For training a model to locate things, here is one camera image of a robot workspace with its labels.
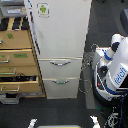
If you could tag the white refrigerator door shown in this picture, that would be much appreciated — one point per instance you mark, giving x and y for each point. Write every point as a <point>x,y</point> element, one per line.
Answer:
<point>63,32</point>

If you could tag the upper fridge drawer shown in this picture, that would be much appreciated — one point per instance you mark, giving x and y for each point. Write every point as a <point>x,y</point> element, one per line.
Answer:
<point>60,68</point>

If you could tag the fridge drawer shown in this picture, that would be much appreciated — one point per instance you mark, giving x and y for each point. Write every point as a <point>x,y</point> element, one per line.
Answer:
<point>61,88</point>
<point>60,68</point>

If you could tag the lower fridge drawer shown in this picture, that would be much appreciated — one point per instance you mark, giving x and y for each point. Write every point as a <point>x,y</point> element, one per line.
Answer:
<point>61,88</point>

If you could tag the white refrigerator body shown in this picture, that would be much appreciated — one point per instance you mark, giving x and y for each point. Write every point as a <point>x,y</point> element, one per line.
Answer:
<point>59,29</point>

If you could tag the wooden drawer cabinet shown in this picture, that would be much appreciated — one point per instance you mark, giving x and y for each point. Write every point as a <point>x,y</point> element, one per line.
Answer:
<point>19,69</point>

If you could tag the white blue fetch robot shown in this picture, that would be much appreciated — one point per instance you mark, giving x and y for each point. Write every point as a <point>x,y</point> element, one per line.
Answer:
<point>110,66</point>

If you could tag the green android sticker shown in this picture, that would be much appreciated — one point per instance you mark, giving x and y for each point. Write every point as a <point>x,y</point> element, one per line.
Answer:
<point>43,9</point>

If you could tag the white part bottom edge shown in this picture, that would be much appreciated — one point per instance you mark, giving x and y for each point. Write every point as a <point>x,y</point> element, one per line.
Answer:
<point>95,121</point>

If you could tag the grey box on cabinet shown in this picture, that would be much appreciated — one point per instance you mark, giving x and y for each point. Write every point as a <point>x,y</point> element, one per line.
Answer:
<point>13,11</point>

